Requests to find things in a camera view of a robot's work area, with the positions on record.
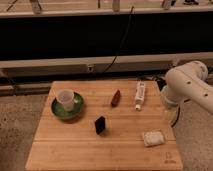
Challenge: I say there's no black eraser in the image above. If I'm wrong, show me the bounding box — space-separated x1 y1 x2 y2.
95 116 105 135

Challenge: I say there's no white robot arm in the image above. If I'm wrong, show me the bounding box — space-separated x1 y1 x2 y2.
160 61 213 126

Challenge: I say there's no red-brown small block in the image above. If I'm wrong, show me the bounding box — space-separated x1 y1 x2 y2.
111 90 121 107

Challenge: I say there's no white tube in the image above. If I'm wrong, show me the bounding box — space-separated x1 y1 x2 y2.
135 81 146 111

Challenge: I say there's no white plastic cup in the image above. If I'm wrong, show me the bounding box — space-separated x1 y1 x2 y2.
56 89 74 111

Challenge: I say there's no bamboo cutting board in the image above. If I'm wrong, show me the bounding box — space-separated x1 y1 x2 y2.
26 80 183 171

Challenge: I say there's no green ceramic plate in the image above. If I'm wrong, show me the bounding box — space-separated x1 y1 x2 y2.
51 90 84 120

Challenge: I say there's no white sponge pad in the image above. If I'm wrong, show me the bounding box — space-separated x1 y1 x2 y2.
142 130 165 147

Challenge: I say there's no black hanging cable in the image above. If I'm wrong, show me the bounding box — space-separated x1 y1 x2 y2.
101 5 135 74

